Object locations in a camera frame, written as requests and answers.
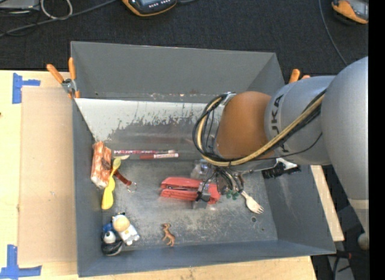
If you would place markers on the grey metal bin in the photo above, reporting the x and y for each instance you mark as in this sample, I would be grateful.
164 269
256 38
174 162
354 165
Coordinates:
180 227

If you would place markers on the yellow plastic spoon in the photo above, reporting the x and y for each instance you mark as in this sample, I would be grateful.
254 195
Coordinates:
108 196

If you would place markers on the brown cardboard board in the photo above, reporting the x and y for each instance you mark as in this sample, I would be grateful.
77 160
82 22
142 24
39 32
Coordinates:
45 176

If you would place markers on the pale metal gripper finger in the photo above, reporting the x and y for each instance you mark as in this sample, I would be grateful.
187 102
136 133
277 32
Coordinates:
202 203
204 189

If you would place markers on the small blue toy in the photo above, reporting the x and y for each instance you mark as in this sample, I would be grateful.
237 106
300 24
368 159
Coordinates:
107 227

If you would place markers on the black cylinder on white bracket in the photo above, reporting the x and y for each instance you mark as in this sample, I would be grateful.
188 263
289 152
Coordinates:
278 171

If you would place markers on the white plastic fork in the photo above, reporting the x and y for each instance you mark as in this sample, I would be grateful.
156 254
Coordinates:
253 205

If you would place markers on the red marker pen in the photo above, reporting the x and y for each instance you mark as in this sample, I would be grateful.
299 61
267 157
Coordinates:
141 152
159 156

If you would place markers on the black and white toy panda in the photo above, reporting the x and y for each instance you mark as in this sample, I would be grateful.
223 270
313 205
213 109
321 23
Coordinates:
109 242

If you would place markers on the red stapler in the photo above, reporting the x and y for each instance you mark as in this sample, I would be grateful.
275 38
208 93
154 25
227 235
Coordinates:
177 187

